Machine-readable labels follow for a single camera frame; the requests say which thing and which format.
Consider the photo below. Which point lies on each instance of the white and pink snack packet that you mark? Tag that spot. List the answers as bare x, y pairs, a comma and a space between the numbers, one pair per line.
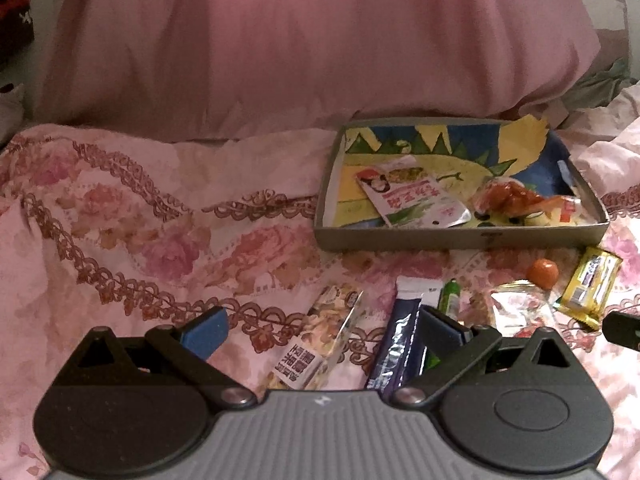
415, 200

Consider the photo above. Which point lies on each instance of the mauve bed sheet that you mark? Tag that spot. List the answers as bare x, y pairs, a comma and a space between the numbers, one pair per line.
617, 35

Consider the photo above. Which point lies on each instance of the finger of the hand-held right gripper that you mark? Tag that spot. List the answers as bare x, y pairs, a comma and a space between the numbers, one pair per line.
622, 332

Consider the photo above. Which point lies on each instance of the clear snack packet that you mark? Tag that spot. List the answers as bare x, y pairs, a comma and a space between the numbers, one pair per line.
520, 310

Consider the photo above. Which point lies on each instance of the red-orange snack packet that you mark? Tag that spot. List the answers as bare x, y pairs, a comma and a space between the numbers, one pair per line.
505, 195

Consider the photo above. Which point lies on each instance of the pink floral bed sheet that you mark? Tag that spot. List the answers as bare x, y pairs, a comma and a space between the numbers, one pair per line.
125, 240

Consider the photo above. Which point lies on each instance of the grey-green cloth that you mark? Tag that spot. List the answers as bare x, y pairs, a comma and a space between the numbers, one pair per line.
597, 85

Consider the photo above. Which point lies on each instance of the green snack tube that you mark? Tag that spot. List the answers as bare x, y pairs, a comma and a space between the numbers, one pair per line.
448, 297

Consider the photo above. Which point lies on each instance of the large pink pillow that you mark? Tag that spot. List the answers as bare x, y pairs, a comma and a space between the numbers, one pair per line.
300, 35

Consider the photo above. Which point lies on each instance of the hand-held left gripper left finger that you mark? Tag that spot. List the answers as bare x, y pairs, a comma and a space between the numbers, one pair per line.
206, 334

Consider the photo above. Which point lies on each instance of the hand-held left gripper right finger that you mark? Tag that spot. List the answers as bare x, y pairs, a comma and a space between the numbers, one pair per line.
439, 334

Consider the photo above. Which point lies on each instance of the dark red cloth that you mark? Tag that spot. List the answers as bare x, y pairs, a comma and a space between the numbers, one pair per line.
15, 15

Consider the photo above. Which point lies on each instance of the small orange round candy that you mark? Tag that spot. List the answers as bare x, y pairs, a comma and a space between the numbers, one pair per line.
542, 274

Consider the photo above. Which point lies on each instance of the grey box with printed lining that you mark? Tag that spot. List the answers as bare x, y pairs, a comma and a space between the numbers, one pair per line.
400, 241

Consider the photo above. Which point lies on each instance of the dark blue stick packet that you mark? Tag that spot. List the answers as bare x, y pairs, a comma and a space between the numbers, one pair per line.
400, 332

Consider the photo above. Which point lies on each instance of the yellow snack packet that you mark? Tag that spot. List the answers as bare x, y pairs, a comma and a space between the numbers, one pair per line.
590, 280

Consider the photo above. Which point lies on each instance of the white cloth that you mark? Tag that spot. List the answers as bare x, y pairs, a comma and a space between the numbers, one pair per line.
9, 115

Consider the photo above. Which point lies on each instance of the beige nut snack packet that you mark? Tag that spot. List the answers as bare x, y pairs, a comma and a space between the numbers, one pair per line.
320, 330

